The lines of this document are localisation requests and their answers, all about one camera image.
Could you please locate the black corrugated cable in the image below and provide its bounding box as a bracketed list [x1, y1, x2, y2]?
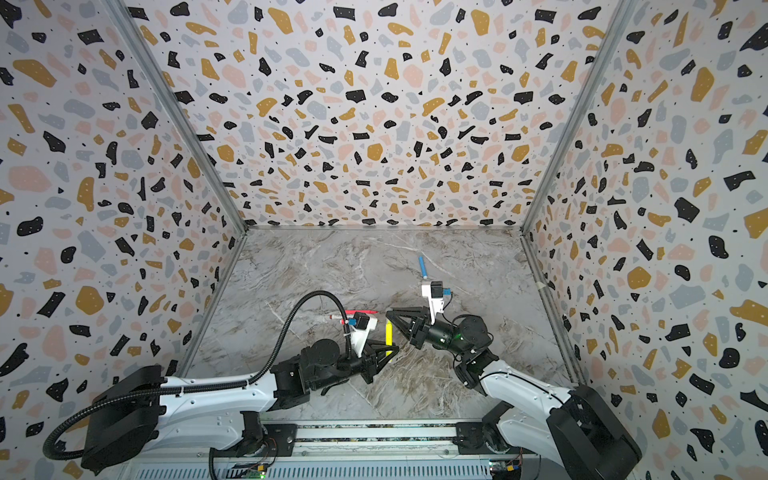
[41, 290, 352, 462]

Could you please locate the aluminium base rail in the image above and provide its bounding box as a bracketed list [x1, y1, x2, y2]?
[119, 419, 625, 480]

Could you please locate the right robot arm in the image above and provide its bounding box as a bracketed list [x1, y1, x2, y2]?
[386, 307, 642, 479]

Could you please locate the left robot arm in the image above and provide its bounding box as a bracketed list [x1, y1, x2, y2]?
[81, 339, 399, 474]

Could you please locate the blue highlighter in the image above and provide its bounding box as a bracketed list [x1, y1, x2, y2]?
[418, 255, 428, 279]

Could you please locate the yellow highlighter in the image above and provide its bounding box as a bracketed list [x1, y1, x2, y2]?
[385, 320, 394, 347]

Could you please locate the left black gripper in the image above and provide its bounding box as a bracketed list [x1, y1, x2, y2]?
[312, 337, 398, 391]

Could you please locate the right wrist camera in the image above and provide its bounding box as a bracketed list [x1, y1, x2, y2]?
[421, 280, 452, 324]

